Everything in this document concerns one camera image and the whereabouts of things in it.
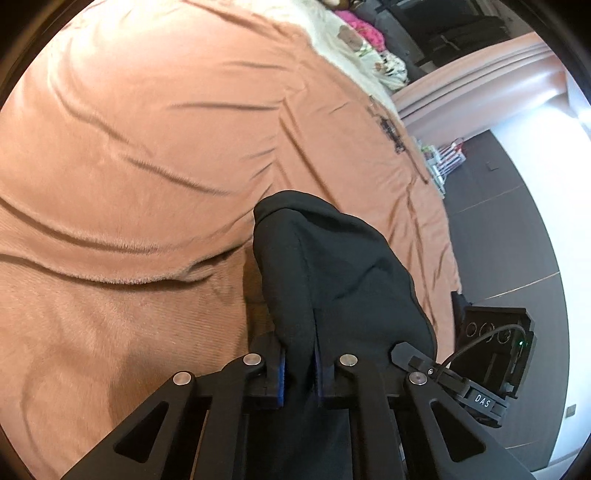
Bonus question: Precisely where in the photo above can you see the black pants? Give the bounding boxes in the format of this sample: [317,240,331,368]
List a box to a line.
[249,191,437,479]

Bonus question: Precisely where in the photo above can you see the pink curtain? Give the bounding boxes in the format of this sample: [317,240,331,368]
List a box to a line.
[393,33,567,146]

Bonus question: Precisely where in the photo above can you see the orange-brown blanket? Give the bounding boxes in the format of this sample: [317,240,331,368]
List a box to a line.
[1,1,460,479]

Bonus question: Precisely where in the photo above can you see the plush toys on bed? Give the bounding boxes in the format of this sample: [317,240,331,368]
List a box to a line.
[322,1,409,94]

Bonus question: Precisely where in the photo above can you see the white bed sheet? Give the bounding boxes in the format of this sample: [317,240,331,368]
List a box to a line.
[252,1,409,112]

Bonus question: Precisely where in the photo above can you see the black cable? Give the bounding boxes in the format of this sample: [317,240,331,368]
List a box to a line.
[434,323,528,384]

